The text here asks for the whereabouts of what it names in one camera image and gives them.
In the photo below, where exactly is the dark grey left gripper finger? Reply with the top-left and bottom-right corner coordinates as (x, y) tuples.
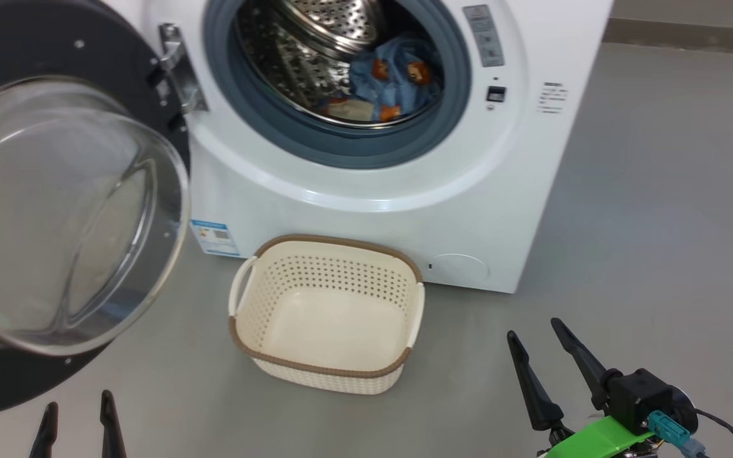
(29, 401), (59, 458)
(100, 390), (127, 458)

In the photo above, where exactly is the white front-load washing machine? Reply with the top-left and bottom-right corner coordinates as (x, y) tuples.
(102, 0), (615, 295)

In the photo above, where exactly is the steel perforated washer drum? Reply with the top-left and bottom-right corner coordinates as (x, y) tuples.
(236, 0), (447, 130)

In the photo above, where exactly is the black glass washing machine door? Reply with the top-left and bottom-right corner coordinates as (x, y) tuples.
(0, 0), (192, 420)

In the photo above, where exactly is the blue cartoon print garment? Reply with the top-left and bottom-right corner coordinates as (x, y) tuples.
(347, 35), (443, 123)

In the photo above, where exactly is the cream perforated laundry basket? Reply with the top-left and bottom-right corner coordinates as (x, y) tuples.
(228, 234), (426, 396)

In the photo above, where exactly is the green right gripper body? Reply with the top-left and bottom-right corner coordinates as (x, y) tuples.
(535, 415), (660, 458)

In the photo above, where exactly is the blue garment with cream patch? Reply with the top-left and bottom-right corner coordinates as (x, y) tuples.
(322, 95), (373, 123)

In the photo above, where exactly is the grey warning label sticker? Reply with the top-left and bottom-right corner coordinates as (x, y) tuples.
(462, 5), (506, 68)

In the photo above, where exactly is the round white filter cover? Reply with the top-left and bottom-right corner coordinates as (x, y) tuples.
(429, 253), (490, 285)

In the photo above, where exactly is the metal door hinge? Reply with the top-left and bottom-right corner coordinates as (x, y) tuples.
(147, 24), (209, 131)

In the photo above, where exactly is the blue energy label sticker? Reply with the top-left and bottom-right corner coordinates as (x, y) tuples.
(190, 219), (241, 258)

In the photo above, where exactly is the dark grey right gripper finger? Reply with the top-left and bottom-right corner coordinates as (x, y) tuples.
(550, 317), (609, 411)
(506, 330), (564, 432)

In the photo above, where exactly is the teal plug right camera cable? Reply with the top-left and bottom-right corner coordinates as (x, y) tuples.
(648, 409), (733, 458)

